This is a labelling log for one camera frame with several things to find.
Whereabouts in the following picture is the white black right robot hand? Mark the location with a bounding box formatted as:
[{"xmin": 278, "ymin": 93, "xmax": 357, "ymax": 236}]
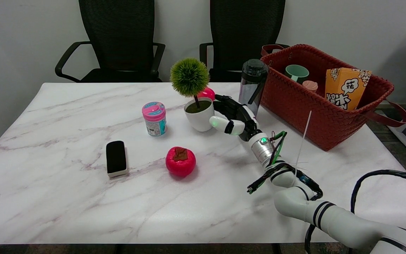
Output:
[{"xmin": 209, "ymin": 94, "xmax": 263, "ymax": 141}]

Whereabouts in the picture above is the green ball plant white pot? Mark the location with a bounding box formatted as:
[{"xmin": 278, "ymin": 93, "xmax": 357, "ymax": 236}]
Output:
[{"xmin": 170, "ymin": 58, "xmax": 216, "ymax": 132}]

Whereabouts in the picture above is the clear bottle with black lid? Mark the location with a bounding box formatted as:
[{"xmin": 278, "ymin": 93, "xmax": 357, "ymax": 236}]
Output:
[{"xmin": 239, "ymin": 59, "xmax": 269, "ymax": 117}]

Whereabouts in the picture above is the pink ball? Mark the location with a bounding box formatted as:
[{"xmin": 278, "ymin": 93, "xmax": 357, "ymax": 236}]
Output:
[{"xmin": 197, "ymin": 87, "xmax": 216, "ymax": 101}]

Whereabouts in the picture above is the white zip tie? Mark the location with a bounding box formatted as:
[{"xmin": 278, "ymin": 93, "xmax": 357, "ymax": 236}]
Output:
[{"xmin": 294, "ymin": 110, "xmax": 312, "ymax": 177}]

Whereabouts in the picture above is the green mug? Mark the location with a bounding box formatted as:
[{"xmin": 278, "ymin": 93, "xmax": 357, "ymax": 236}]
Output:
[{"xmin": 285, "ymin": 65, "xmax": 310, "ymax": 84}]

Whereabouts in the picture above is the red woven basket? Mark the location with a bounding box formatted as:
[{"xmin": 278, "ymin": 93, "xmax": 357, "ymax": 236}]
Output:
[{"xmin": 260, "ymin": 44, "xmax": 406, "ymax": 151}]

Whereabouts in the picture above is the red persimmon toy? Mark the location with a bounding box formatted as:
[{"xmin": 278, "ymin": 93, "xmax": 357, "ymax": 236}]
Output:
[{"xmin": 165, "ymin": 146, "xmax": 196, "ymax": 177}]

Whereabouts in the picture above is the pink lid candy jar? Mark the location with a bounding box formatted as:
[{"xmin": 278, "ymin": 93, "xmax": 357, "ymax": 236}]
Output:
[{"xmin": 142, "ymin": 102, "xmax": 167, "ymax": 137}]

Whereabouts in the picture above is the black mesh office chair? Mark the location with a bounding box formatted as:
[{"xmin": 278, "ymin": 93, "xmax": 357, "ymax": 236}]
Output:
[
  {"xmin": 55, "ymin": 0, "xmax": 166, "ymax": 83},
  {"xmin": 199, "ymin": 0, "xmax": 290, "ymax": 82}
]

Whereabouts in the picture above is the orange popcorn box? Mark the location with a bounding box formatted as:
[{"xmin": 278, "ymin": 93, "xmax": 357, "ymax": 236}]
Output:
[{"xmin": 325, "ymin": 67, "xmax": 372, "ymax": 111}]

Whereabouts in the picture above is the black whiteboard eraser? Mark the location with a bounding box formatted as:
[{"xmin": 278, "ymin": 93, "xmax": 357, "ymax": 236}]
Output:
[{"xmin": 106, "ymin": 140, "xmax": 129, "ymax": 178}]

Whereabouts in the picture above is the green robot cable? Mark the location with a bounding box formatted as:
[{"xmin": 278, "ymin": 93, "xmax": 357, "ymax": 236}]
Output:
[{"xmin": 248, "ymin": 131, "xmax": 288, "ymax": 194}]

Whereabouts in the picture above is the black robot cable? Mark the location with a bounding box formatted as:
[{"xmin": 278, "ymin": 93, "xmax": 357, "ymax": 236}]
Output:
[{"xmin": 247, "ymin": 161, "xmax": 406, "ymax": 254}]

